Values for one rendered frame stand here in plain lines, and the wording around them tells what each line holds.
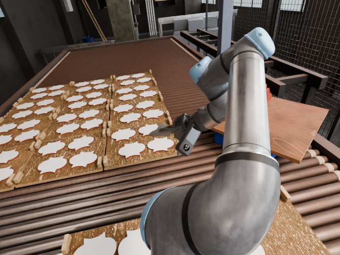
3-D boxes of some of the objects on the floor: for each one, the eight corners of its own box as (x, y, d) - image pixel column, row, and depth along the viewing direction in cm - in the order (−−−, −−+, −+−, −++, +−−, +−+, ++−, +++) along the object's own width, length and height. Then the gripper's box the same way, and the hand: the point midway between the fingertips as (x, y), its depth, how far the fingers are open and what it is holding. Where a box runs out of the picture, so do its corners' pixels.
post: (227, 138, 261) (253, -161, 129) (215, 141, 259) (228, -160, 127) (222, 131, 275) (240, -145, 143) (210, 133, 273) (217, -144, 141)
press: (113, 50, 784) (91, -41, 632) (144, 46, 794) (131, -45, 642) (109, 59, 663) (82, -51, 511) (146, 54, 673) (130, -55, 521)
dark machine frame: (293, 175, 202) (328, 77, 146) (257, 183, 198) (280, 85, 141) (199, 78, 448) (199, 28, 392) (182, 81, 444) (179, 30, 387)
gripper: (221, 126, 74) (182, 146, 86) (185, 91, 67) (147, 119, 78) (221, 143, 68) (180, 163, 80) (181, 108, 61) (142, 135, 72)
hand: (162, 147), depth 77 cm, fingers open, 14 cm apart
